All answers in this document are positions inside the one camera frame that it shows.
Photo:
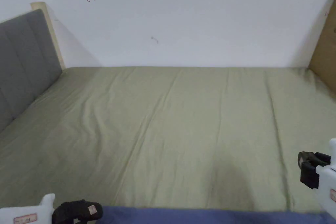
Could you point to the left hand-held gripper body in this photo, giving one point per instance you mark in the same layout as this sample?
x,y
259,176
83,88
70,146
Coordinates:
x,y
23,214

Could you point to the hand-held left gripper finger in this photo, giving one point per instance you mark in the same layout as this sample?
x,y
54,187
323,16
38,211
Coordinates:
x,y
74,211

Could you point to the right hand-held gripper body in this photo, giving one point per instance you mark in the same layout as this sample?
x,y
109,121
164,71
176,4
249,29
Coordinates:
x,y
326,182

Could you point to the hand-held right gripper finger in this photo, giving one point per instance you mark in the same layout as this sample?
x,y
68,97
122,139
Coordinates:
x,y
311,156

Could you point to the dark blue garment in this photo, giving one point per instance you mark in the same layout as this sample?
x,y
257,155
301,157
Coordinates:
x,y
210,216

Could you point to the brown cardboard carton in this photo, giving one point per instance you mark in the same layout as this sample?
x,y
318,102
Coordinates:
x,y
325,50

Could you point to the bed with pale green sheet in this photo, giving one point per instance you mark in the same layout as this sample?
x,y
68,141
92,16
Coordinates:
x,y
162,129

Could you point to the grey padded headboard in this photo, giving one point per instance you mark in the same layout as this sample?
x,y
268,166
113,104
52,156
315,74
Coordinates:
x,y
23,58

